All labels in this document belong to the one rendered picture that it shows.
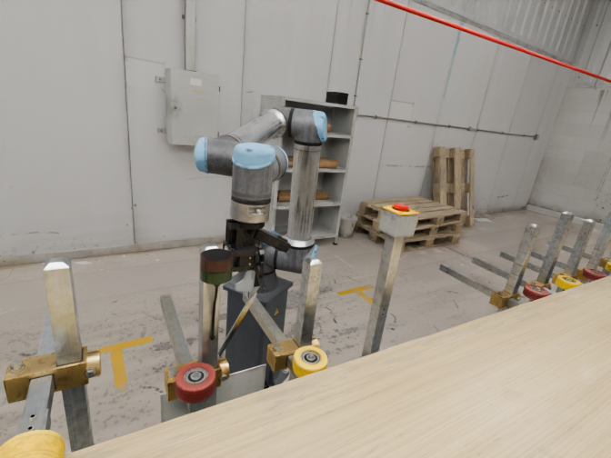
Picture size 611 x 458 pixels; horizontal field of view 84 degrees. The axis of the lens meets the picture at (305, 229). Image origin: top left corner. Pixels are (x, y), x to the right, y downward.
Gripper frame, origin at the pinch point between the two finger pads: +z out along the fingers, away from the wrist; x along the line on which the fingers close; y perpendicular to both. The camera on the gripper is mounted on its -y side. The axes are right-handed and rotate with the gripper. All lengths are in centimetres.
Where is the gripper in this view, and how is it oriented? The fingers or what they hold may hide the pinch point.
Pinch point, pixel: (252, 293)
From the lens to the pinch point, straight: 88.8
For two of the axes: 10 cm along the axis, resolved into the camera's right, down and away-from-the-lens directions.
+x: 4.9, 3.4, -8.1
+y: -8.7, 0.6, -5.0
